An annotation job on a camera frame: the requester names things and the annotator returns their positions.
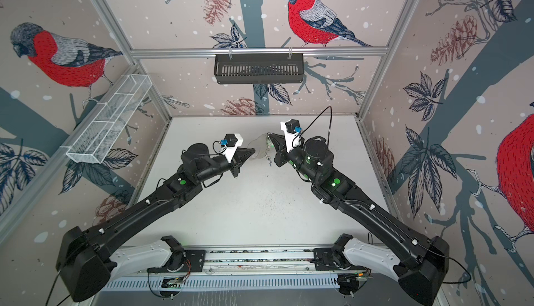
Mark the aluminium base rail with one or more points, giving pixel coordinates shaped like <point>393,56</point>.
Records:
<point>244,269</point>

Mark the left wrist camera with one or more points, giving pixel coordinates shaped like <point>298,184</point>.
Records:
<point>230,144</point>

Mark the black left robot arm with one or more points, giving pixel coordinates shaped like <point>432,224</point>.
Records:
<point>84,260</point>

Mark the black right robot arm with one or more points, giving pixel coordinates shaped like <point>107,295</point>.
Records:
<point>419,264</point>

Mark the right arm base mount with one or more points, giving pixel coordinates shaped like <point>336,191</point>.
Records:
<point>333,259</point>

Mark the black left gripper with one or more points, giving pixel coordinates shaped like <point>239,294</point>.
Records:
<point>235,165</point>

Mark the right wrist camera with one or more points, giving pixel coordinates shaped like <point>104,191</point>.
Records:
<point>292,134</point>

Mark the small circuit board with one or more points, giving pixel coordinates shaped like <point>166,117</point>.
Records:
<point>173,283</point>

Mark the black wall basket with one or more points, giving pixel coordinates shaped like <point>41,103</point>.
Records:
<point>259,68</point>

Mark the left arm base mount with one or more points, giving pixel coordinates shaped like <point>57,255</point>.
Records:
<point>180,259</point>

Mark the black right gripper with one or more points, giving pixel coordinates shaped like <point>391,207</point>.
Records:
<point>284,154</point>

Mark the white wire mesh basket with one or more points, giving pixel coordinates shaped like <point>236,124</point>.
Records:
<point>104,129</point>

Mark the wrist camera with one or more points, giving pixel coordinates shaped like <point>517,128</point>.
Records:
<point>292,134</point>
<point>230,144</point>

